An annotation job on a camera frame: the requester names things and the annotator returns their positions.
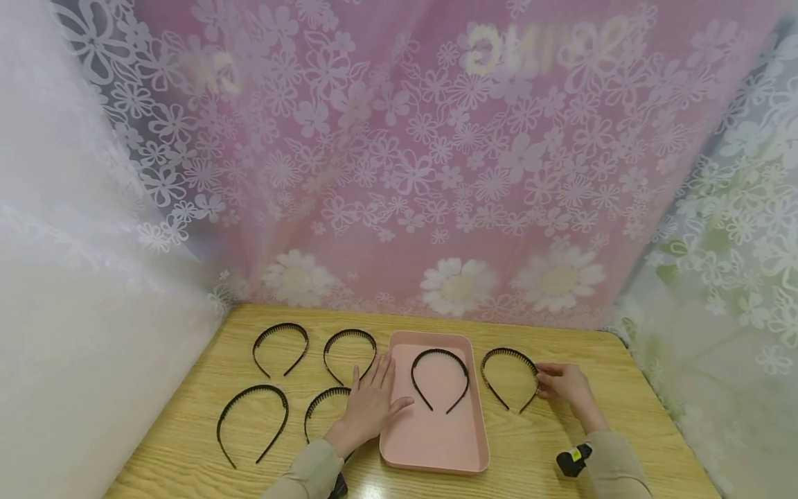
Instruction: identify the black toothed headband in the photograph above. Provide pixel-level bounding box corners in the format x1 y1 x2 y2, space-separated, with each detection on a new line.
411 348 470 415
252 322 310 378
323 329 379 387
303 386 354 445
480 347 540 415
216 384 290 470

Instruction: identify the person's left hand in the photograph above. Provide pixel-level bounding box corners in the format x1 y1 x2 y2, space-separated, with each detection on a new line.
323 351 416 459

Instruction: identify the person's right hand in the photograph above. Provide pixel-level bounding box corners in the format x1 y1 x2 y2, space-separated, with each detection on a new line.
534 362 594 418

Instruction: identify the pink rectangular tray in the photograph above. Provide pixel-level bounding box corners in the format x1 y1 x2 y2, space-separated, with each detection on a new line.
378 330 492 476

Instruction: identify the black wrist band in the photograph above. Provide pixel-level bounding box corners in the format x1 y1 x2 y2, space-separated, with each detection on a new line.
556 444 594 478

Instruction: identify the person's right forearm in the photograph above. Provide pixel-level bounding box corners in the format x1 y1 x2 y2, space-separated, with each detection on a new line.
568 398 653 499

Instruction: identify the person's left forearm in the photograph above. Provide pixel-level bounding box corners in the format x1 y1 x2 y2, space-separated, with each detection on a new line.
262 438 347 499

